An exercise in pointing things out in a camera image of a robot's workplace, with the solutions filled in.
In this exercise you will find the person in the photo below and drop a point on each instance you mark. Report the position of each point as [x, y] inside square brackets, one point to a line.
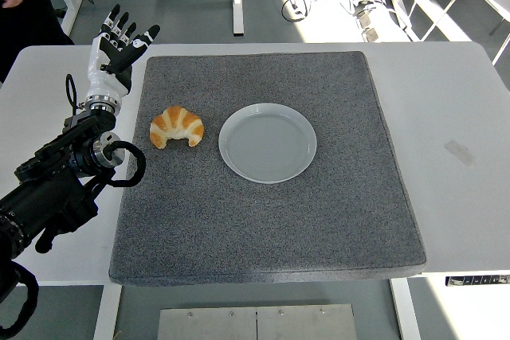
[40, 17]

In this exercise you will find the grey speckled mat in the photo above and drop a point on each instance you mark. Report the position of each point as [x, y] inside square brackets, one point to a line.
[259, 228]

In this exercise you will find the floor power strip with adapters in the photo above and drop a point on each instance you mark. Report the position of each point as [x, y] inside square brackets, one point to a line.
[368, 23]

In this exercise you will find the golden croissant bread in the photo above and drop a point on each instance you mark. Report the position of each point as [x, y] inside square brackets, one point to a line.
[177, 121]

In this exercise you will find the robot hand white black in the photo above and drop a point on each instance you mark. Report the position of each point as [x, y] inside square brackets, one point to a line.
[97, 65]

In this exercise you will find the white table leg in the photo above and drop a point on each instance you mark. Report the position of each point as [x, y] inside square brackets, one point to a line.
[107, 312]
[405, 312]

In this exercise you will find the round pale grey plate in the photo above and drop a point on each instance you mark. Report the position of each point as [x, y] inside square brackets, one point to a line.
[267, 145]

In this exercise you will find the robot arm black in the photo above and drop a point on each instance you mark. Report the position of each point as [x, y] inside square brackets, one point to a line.
[48, 196]

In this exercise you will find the clear tape patch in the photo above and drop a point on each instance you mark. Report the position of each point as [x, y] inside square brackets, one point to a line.
[459, 153]

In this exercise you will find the grey metal plate with screws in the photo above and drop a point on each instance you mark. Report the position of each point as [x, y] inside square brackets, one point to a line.
[255, 324]

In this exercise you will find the table height control panel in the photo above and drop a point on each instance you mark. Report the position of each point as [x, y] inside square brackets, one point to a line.
[478, 280]

